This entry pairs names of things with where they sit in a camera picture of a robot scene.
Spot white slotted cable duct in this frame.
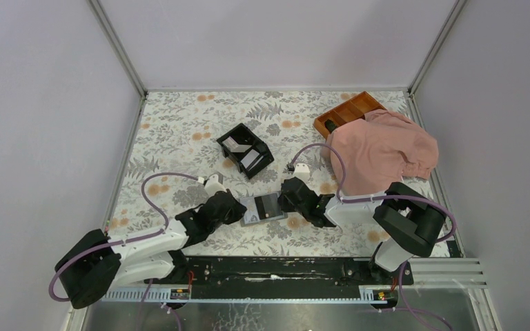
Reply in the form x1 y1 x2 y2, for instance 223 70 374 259
101 285 399 305

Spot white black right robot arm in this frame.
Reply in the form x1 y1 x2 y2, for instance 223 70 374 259
278 177 452 284

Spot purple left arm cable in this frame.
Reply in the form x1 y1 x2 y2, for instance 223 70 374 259
48 172 206 331

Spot pink cloth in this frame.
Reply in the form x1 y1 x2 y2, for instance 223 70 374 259
320 109 439 196

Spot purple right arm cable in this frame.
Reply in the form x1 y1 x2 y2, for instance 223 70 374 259
286 143 458 331

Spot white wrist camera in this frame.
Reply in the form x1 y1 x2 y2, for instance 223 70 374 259
196 172 226 197
286 163 311 182

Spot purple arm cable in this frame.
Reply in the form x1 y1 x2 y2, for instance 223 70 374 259
48 172 206 331
286 143 458 331

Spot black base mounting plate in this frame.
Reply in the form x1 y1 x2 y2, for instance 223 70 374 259
159 256 414 289

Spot orange compartment tray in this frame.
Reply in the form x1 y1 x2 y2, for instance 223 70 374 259
313 92 386 139

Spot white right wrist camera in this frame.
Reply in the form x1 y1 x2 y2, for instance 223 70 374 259
286 163 311 182

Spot floral table mat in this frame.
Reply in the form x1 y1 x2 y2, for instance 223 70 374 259
108 92 389 257

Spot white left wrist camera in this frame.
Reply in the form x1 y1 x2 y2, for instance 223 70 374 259
196 172 226 197

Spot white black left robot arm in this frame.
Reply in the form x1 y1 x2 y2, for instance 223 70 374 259
48 190 247 309

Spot dark grey credit card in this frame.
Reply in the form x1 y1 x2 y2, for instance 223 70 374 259
253 192 287 222

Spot stack of cards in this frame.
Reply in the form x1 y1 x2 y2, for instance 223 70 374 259
223 137 262 170

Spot black card holder box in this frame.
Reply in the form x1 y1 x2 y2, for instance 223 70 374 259
216 123 275 179

